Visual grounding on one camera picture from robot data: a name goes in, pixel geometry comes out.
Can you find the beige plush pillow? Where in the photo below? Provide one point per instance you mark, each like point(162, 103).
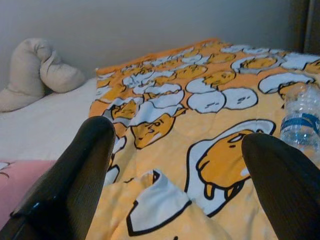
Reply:
point(25, 75)

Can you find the dark wardrobe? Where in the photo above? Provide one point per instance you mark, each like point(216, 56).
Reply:
point(312, 25)

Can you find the pink plush pillow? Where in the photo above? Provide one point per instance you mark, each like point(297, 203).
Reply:
point(20, 185)

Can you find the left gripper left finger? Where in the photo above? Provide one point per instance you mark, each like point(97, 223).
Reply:
point(70, 180)

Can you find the yellow egg-print blanket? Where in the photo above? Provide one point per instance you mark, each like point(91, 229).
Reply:
point(175, 130)

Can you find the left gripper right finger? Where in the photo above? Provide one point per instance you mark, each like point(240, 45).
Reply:
point(287, 190)

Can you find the clear plastic water bottle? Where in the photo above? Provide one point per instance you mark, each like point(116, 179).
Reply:
point(300, 112)

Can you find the white quilted mattress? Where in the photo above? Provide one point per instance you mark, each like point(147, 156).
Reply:
point(37, 130)

